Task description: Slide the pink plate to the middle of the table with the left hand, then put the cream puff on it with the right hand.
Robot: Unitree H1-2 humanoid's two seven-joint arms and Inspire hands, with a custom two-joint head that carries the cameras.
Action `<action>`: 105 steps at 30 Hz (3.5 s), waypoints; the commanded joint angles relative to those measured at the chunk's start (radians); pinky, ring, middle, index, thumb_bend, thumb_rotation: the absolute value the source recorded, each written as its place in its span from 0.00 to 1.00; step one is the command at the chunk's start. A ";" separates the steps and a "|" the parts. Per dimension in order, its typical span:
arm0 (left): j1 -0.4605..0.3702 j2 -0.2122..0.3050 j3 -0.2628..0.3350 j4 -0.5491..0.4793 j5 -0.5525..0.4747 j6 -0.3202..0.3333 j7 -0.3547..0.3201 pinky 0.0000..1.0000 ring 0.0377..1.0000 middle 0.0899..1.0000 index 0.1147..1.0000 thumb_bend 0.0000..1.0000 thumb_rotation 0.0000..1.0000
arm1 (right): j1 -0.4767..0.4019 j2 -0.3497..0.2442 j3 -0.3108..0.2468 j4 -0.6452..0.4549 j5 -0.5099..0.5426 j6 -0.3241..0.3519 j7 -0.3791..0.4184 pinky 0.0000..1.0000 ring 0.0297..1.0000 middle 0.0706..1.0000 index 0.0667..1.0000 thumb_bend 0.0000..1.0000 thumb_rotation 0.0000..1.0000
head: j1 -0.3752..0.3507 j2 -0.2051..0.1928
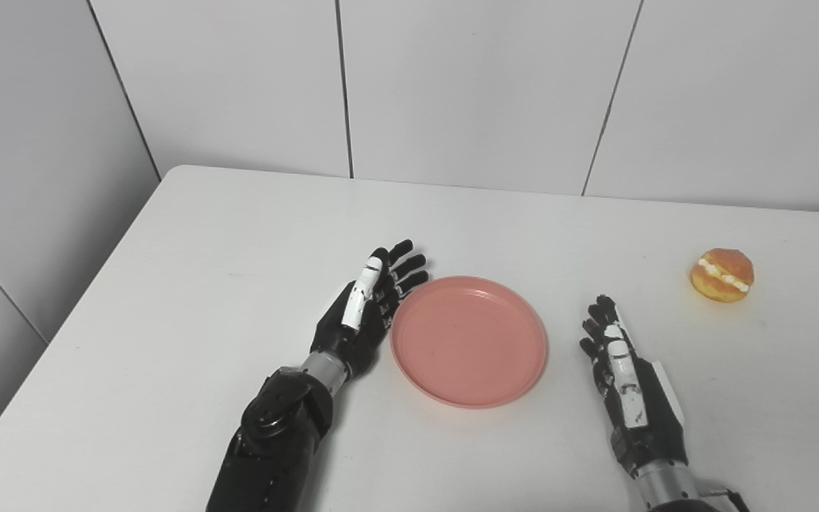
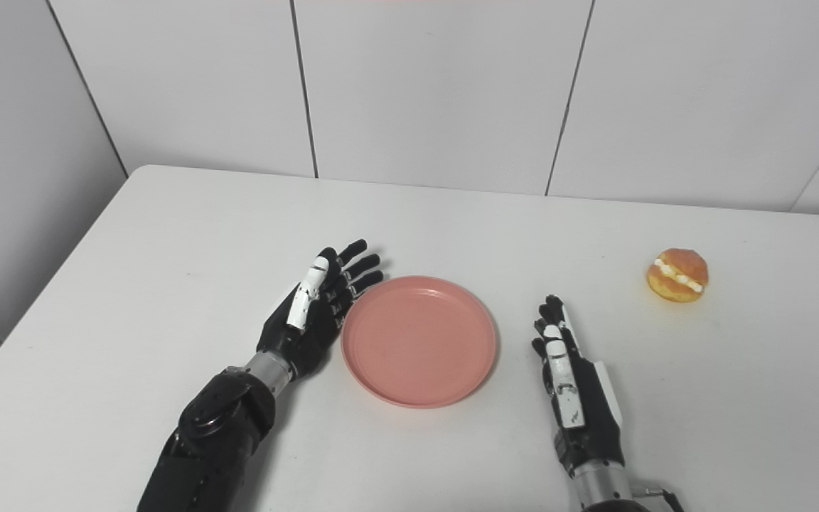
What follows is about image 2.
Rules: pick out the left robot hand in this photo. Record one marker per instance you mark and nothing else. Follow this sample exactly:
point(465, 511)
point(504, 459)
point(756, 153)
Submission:
point(313, 313)

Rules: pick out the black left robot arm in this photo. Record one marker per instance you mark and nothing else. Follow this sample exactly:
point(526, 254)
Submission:
point(217, 434)

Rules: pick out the pink plate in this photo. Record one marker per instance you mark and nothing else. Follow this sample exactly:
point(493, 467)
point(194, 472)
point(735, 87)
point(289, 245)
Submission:
point(419, 341)

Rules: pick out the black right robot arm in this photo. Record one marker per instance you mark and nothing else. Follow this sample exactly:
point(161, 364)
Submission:
point(612, 491)

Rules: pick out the cream puff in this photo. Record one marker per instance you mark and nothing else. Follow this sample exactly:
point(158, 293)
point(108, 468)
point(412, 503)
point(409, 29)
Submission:
point(677, 274)

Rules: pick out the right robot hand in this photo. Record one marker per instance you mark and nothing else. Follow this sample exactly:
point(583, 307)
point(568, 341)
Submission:
point(576, 391)

